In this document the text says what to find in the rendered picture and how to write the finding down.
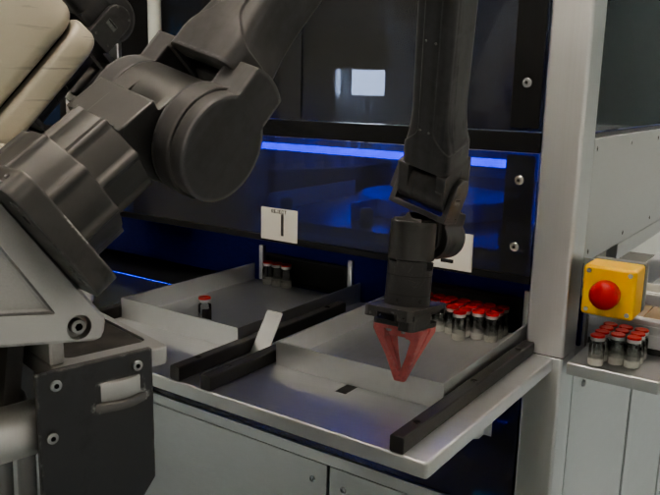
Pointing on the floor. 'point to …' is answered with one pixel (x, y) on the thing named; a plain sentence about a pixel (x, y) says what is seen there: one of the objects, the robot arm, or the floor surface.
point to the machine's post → (560, 236)
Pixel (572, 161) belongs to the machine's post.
